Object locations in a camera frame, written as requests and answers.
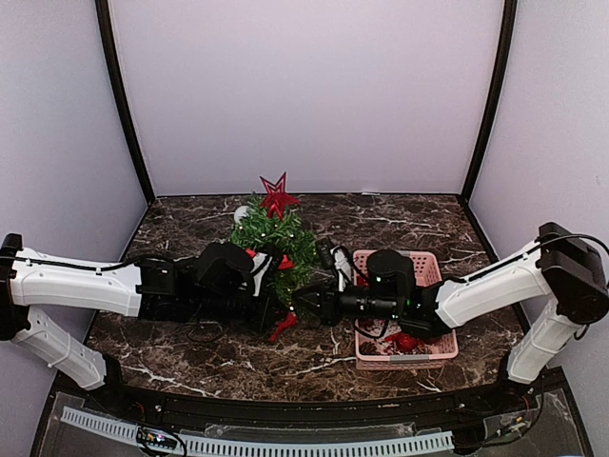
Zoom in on white perforated cable tray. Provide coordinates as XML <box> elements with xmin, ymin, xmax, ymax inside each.
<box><xmin>60</xmin><ymin>407</ymin><xmax>455</xmax><ymax>456</ymax></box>

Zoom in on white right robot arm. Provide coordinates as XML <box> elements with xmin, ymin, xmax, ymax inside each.
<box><xmin>292</xmin><ymin>222</ymin><xmax>608</xmax><ymax>413</ymax></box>

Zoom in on white ball ornament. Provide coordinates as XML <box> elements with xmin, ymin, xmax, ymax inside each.
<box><xmin>233</xmin><ymin>205</ymin><xmax>250</xmax><ymax>226</ymax></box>

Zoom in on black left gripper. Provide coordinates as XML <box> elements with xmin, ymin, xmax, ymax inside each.
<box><xmin>192</xmin><ymin>288</ymin><xmax>287</xmax><ymax>333</ymax></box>

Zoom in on red ornaments in basket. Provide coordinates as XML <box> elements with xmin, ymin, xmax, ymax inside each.
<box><xmin>379</xmin><ymin>331</ymin><xmax>440</xmax><ymax>355</ymax></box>

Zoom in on small green christmas tree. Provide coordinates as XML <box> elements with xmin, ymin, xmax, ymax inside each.
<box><xmin>228</xmin><ymin>202</ymin><xmax>320</xmax><ymax>310</ymax></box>

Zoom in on pink plastic basket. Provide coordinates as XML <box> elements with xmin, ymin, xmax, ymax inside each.
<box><xmin>353</xmin><ymin>249</ymin><xmax>460</xmax><ymax>371</ymax></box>

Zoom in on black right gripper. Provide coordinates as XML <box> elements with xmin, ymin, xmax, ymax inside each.
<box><xmin>291</xmin><ymin>275</ymin><xmax>403</xmax><ymax>328</ymax></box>

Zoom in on red reindeer ornament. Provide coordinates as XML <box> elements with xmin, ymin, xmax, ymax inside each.
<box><xmin>269</xmin><ymin>311</ymin><xmax>298</xmax><ymax>343</ymax></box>

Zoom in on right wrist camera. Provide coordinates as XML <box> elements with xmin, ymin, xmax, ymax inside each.
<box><xmin>315</xmin><ymin>239</ymin><xmax>355</xmax><ymax>292</ymax></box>

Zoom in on white fairy light string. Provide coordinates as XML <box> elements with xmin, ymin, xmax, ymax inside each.
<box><xmin>233</xmin><ymin>209</ymin><xmax>320</xmax><ymax>306</ymax></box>

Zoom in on red glitter star topper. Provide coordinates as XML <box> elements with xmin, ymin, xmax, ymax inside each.
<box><xmin>260</xmin><ymin>172</ymin><xmax>300</xmax><ymax>221</ymax></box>

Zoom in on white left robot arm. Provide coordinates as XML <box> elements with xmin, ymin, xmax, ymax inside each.
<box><xmin>1</xmin><ymin>233</ymin><xmax>283</xmax><ymax>415</ymax></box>

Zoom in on red ribbon bow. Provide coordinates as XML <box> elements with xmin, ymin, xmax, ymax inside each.
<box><xmin>246</xmin><ymin>247</ymin><xmax>295</xmax><ymax>274</ymax></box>

